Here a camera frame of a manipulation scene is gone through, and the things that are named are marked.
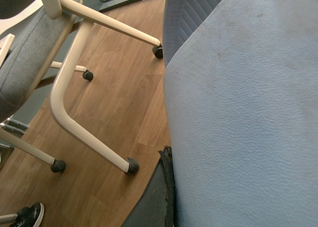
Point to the black and white sneaker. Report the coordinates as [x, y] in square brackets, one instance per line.
[29, 216]

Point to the beige chair with castors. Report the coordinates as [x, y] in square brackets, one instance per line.
[45, 48]

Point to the light blue slide slipper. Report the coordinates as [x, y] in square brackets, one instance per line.
[241, 97]

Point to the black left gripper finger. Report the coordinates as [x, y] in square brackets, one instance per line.
[155, 208]

